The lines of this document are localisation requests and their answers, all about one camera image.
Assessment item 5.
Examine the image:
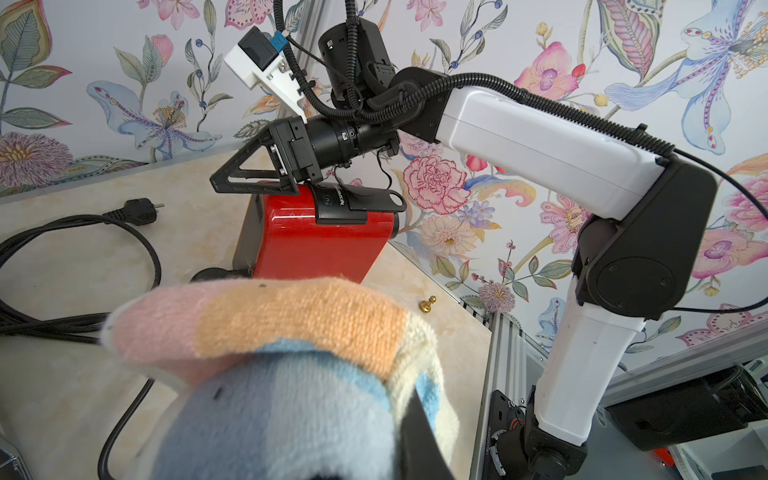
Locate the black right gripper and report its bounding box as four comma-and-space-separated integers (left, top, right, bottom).
209, 116, 399, 196

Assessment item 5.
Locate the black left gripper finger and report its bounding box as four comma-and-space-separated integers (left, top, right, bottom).
399, 391, 454, 480

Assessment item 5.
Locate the red capsule coffee machine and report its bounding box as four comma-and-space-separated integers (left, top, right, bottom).
230, 179, 408, 284

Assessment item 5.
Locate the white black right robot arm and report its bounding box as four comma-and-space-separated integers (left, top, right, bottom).
212, 1, 767, 479

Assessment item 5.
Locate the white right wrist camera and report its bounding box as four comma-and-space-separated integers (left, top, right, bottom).
224, 26, 307, 121

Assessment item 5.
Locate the black coffee machine power cable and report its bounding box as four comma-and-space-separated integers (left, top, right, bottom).
0, 197, 166, 480

